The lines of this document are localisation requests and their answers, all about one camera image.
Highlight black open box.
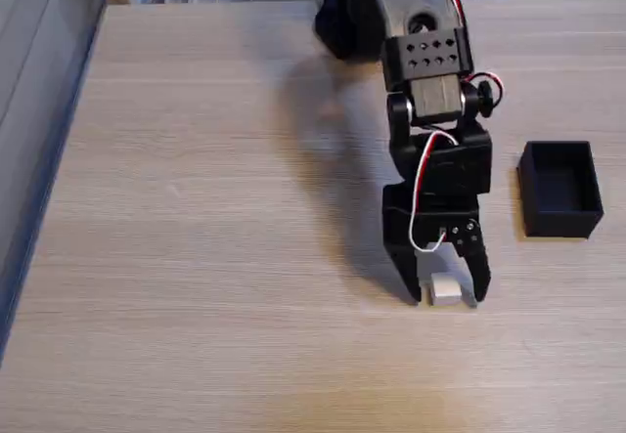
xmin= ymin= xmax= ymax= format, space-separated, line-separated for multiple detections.
xmin=516 ymin=140 xmax=605 ymax=239

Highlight white block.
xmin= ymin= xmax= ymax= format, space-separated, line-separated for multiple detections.
xmin=429 ymin=272 xmax=464 ymax=306

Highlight red white arm cable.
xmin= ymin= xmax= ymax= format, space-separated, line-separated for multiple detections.
xmin=444 ymin=0 xmax=506 ymax=117

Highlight red white gripper cable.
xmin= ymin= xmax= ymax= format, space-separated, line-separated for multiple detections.
xmin=409 ymin=130 xmax=461 ymax=254

